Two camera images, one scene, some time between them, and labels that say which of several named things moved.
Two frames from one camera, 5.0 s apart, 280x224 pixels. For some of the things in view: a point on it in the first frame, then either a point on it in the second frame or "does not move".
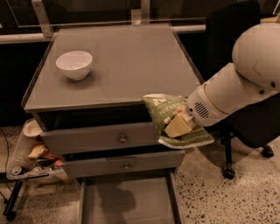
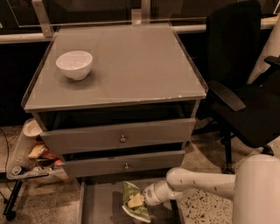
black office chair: x=259 y=123 does not move
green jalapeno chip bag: x=164 y=107 → x=140 y=212
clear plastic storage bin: x=33 y=157 does not move
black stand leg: x=8 y=212 does not move
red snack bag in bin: x=47 y=154 does not move
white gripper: x=199 y=108 → x=150 y=195
